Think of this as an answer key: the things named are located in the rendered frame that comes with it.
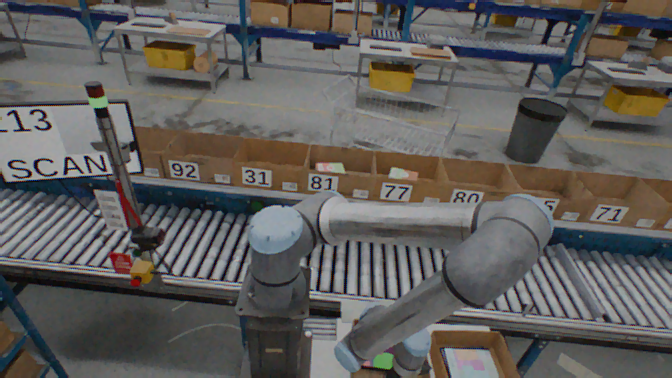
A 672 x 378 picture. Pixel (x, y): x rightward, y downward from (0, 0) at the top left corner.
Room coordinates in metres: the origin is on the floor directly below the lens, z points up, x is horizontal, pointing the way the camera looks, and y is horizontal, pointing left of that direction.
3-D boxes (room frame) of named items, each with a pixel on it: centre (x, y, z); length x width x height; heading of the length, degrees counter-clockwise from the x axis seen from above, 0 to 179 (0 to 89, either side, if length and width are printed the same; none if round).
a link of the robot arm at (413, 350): (0.65, -0.28, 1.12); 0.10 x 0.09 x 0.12; 52
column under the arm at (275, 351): (0.78, 0.15, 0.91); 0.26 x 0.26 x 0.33; 3
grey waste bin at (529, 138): (4.10, -2.28, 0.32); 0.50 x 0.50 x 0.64
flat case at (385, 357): (0.83, -0.27, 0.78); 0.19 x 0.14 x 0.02; 86
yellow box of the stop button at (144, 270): (1.06, 0.76, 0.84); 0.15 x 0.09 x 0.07; 89
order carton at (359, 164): (1.83, -0.03, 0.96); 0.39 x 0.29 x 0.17; 89
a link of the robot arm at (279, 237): (0.79, 0.14, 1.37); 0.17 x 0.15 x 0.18; 142
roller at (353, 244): (1.37, -0.14, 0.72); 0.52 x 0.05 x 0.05; 179
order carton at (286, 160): (1.84, 0.36, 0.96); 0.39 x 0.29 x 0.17; 89
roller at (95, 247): (1.40, 1.16, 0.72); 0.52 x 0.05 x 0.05; 179
